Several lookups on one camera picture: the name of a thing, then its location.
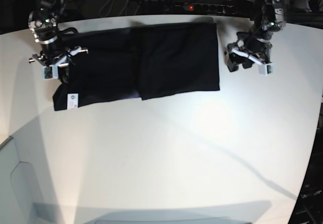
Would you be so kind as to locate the black power strip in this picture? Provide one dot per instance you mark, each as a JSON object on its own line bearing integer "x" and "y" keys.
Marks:
{"x": 207, "y": 9}

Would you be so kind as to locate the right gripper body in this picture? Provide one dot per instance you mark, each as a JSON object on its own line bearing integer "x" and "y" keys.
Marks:
{"x": 57, "y": 54}

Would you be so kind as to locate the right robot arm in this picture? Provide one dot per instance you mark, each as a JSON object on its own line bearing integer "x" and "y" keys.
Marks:
{"x": 44, "y": 24}

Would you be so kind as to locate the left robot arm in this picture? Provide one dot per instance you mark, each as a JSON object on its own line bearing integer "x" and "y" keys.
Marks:
{"x": 268, "y": 17}

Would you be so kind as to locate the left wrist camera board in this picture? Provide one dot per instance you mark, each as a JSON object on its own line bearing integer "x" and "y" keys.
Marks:
{"x": 265, "y": 69}

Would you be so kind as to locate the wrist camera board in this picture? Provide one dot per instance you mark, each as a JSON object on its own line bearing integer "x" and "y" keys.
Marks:
{"x": 50, "y": 72}
{"x": 265, "y": 69}

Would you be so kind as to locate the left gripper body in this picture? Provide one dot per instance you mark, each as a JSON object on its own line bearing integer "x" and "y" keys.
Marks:
{"x": 255, "y": 48}

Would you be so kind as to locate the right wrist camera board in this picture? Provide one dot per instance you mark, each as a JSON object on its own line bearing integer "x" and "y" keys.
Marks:
{"x": 50, "y": 72}

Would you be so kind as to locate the black T-shirt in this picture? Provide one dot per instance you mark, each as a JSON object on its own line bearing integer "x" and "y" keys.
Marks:
{"x": 143, "y": 62}

